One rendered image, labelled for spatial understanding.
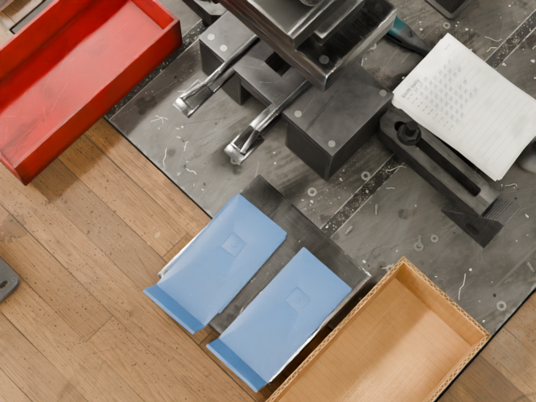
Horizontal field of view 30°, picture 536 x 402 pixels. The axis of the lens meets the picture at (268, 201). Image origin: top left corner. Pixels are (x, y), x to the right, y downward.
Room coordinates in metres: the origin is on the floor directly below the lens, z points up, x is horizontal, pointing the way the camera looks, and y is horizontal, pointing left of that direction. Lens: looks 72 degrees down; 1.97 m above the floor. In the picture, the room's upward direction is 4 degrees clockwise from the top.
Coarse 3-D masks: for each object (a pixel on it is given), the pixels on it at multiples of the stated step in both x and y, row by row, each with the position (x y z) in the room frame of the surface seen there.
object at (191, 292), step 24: (240, 216) 0.32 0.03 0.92; (264, 216) 0.33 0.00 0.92; (216, 240) 0.30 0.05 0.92; (264, 240) 0.30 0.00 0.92; (192, 264) 0.27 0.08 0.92; (216, 264) 0.27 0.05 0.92; (240, 264) 0.27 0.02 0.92; (168, 288) 0.24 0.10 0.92; (192, 288) 0.24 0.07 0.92; (216, 288) 0.24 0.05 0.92; (168, 312) 0.21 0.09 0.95; (192, 312) 0.21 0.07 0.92; (216, 312) 0.22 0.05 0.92
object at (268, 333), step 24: (288, 264) 0.27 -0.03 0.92; (312, 264) 0.28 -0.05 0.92; (288, 288) 0.25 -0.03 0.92; (312, 288) 0.25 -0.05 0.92; (336, 288) 0.25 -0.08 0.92; (264, 312) 0.22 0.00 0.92; (288, 312) 0.22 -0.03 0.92; (312, 312) 0.22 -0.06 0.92; (240, 336) 0.19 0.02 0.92; (264, 336) 0.19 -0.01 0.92; (288, 336) 0.20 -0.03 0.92; (240, 360) 0.17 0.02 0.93; (264, 360) 0.17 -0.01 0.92; (288, 360) 0.17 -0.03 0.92; (264, 384) 0.14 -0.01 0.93
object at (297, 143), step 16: (208, 64) 0.50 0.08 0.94; (272, 64) 0.51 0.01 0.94; (240, 80) 0.47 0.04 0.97; (240, 96) 0.47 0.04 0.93; (256, 96) 0.45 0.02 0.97; (384, 112) 0.45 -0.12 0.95; (288, 128) 0.42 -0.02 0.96; (368, 128) 0.43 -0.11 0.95; (288, 144) 0.42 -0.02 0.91; (304, 144) 0.40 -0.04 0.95; (352, 144) 0.41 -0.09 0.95; (304, 160) 0.40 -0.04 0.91; (320, 160) 0.39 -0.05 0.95; (336, 160) 0.39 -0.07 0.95; (320, 176) 0.39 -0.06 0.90
